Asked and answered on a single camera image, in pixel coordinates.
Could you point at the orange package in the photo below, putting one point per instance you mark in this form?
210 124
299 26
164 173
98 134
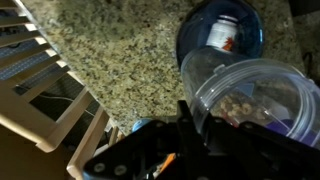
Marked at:
168 160

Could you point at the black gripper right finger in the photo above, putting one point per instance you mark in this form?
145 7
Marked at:
276 143

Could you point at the wooden slat-back chair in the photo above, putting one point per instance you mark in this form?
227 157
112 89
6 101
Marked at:
33 123

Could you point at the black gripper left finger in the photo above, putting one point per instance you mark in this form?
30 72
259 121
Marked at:
186 123

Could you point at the clear jar with blue lid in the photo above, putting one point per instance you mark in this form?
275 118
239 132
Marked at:
253 90

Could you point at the white bottle with orange label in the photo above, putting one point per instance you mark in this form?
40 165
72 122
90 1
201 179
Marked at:
221 33

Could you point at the dark blue bowl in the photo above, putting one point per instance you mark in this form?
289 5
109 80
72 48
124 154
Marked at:
196 30

